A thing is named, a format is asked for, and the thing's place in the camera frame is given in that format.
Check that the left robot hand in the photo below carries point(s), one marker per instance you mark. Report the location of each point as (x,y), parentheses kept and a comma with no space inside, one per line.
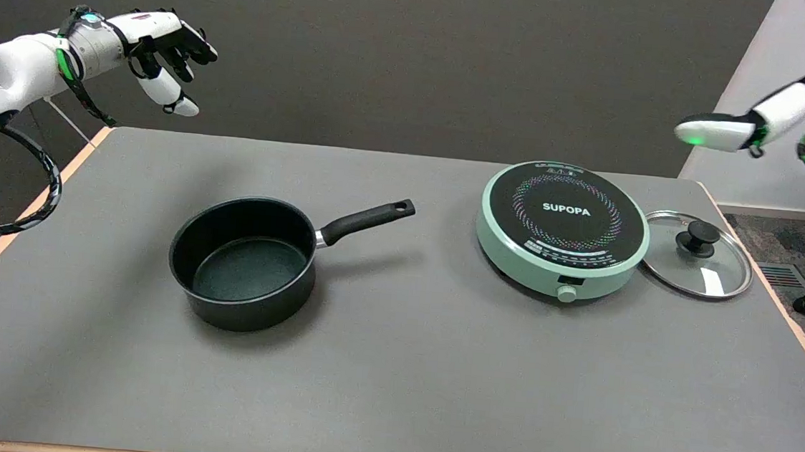
(152,27)

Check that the metal floor vent grille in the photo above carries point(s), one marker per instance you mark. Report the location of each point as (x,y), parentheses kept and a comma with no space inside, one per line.
(779,276)

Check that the mint green induction cooker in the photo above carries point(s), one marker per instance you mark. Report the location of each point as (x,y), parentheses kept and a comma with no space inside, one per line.
(565,210)

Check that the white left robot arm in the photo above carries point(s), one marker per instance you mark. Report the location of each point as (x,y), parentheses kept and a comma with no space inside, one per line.
(20,66)

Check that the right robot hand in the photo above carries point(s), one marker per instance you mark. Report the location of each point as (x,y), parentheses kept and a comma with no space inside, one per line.
(785,109)

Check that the glass lid with black knob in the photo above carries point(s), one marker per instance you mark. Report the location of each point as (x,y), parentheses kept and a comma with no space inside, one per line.
(697,238)

